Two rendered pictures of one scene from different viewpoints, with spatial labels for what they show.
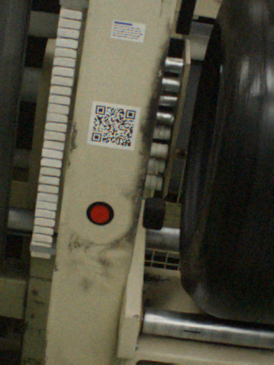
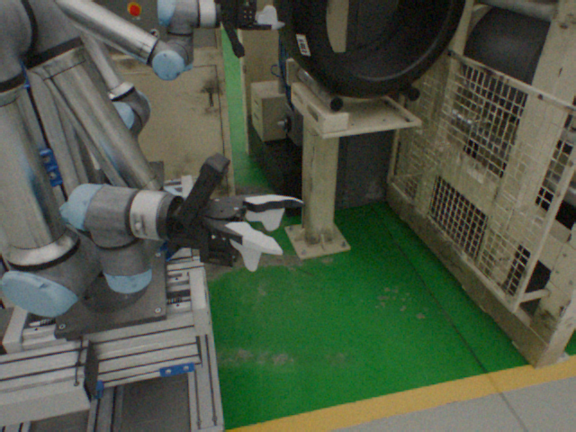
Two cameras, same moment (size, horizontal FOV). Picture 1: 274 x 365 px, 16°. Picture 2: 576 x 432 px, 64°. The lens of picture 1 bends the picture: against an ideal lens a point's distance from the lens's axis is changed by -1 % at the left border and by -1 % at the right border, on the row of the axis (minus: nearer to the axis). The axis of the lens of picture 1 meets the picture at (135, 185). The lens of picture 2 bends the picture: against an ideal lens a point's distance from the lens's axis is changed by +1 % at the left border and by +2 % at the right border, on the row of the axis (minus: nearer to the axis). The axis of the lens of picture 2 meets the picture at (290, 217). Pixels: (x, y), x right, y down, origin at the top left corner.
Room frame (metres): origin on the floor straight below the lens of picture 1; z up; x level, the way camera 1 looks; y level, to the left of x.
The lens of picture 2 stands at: (0.88, -1.71, 1.44)
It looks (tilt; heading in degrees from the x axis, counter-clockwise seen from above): 35 degrees down; 75
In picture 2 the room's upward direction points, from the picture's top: straight up
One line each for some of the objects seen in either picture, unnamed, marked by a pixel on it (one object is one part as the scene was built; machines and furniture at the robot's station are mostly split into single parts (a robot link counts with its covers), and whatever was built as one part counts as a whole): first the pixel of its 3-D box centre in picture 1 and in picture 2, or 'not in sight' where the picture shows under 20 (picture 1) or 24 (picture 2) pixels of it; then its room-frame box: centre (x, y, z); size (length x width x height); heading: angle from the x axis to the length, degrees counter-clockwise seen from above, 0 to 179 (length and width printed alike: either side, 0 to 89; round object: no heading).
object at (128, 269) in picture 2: not in sight; (130, 252); (0.76, -1.05, 0.94); 0.11 x 0.08 x 0.11; 63
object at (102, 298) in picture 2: not in sight; (110, 271); (0.68, -0.87, 0.77); 0.15 x 0.15 x 0.10
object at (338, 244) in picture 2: not in sight; (316, 236); (1.48, 0.05, 0.02); 0.27 x 0.27 x 0.04; 2
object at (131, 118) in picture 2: not in sight; (115, 130); (0.70, -0.37, 0.88); 0.13 x 0.12 x 0.14; 75
